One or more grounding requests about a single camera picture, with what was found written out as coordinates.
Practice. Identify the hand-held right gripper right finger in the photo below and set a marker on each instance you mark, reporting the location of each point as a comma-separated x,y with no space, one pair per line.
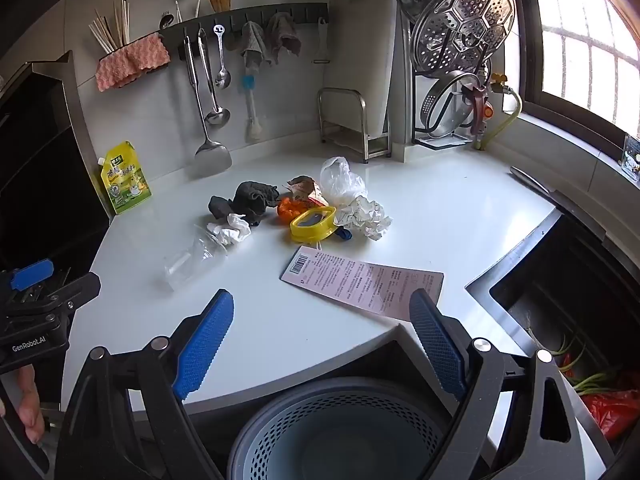
437,345

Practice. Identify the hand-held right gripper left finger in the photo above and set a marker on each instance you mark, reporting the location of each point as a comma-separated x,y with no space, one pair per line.
205,345

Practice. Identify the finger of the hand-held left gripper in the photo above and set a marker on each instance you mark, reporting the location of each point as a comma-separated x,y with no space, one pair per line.
75,287
30,272

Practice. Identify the clear plastic cup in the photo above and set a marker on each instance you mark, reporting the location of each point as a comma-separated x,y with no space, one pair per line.
192,260

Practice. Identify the pink printed paper card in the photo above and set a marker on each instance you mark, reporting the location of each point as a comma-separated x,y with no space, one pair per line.
360,280

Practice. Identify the white tissue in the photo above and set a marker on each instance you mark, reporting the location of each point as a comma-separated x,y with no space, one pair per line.
232,230

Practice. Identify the grey perforated trash bin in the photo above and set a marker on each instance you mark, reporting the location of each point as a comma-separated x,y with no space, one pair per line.
340,425

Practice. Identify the small dark grey cloth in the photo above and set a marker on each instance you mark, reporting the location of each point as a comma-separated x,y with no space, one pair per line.
220,206

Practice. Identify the white paper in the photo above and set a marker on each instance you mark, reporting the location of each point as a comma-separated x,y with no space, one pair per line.
365,215

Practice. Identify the yellow plastic container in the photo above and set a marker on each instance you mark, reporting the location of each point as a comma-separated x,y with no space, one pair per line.
300,230

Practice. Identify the large dark grey cloth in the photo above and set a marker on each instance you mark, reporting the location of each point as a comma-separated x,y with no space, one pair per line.
252,197

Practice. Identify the person's left hand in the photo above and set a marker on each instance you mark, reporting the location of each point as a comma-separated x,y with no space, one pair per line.
27,405

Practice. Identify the black stove unit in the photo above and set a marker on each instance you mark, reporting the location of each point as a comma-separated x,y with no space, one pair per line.
40,160

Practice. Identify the yellow green seasoning pouch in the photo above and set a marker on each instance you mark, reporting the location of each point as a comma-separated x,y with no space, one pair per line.
125,180

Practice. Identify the black sink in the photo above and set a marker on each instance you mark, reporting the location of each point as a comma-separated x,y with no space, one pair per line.
550,280

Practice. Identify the green onions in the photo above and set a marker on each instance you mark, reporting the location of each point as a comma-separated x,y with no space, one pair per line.
590,385

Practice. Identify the orange peel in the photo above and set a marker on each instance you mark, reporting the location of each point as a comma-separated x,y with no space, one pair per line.
287,210

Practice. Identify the red plastic bag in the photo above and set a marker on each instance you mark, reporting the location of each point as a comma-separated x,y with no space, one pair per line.
610,407

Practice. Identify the steel spatula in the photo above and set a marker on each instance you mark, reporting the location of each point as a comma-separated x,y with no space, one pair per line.
212,160

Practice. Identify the brown snack wrapper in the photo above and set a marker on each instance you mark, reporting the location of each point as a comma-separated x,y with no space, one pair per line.
307,187

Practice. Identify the kitchen knife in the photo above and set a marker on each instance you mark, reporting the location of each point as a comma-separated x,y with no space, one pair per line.
530,180

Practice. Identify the clear plastic bag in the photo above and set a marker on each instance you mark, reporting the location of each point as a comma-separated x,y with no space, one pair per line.
340,180

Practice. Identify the steel cutting board rack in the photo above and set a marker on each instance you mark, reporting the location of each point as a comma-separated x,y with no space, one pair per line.
367,145

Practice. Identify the steel ladle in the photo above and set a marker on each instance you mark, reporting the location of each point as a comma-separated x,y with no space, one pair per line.
217,116

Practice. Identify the pink dish cloth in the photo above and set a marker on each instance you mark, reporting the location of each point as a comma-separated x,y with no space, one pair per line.
130,60

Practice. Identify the glass pot lid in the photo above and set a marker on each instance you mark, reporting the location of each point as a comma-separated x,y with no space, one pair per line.
450,110

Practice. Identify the brown gas valve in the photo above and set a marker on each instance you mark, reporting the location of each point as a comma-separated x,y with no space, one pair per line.
477,102

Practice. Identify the bundle of wooden chopsticks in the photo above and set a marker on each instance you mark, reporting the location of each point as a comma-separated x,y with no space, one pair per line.
107,30

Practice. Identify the steel spoon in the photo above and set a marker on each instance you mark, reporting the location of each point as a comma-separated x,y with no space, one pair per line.
222,80

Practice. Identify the blue white bottle brush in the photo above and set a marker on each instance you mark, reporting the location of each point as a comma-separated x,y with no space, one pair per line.
248,85

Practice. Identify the clear printed cup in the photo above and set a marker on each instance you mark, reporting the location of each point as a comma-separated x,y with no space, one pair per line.
631,157

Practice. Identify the grey hanging rag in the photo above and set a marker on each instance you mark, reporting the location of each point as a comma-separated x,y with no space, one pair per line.
285,35
252,40

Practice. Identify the white cutting board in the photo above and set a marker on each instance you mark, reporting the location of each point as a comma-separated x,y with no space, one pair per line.
360,50

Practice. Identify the perforated steel steamer plate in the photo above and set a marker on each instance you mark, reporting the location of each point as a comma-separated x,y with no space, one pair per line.
467,35

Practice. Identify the steel peeler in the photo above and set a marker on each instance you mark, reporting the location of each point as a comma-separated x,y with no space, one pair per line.
322,35

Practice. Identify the window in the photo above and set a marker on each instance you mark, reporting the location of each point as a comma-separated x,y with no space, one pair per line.
575,35

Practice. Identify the grey wall hook rail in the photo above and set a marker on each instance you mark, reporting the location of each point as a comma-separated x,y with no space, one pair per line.
300,12

